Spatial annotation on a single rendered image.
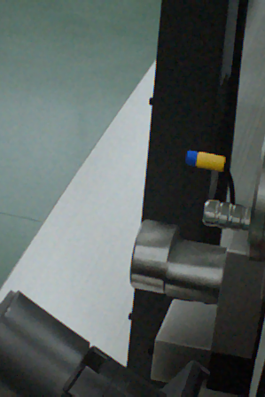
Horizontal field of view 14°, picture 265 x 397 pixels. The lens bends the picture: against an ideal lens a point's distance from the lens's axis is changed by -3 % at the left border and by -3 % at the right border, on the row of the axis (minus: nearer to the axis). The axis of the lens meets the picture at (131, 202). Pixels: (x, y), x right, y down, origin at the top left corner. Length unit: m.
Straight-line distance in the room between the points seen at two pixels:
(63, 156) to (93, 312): 2.40
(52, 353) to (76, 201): 0.74
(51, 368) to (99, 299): 0.56
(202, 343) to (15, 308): 0.13
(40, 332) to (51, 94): 3.40
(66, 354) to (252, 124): 1.02
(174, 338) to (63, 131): 3.02
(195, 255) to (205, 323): 0.05
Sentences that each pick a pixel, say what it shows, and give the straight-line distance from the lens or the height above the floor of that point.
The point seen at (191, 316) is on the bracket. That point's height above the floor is 1.14.
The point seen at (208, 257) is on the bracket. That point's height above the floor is 1.19.
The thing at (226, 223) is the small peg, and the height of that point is 1.23.
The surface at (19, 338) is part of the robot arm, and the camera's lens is 0.57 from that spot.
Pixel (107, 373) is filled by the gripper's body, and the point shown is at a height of 1.16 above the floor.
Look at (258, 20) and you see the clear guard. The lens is 1.57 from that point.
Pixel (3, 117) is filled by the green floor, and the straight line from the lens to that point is 3.76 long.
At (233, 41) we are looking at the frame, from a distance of 0.98.
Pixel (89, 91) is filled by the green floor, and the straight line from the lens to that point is 3.99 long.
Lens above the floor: 1.51
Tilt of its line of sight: 28 degrees down
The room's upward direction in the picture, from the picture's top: 5 degrees clockwise
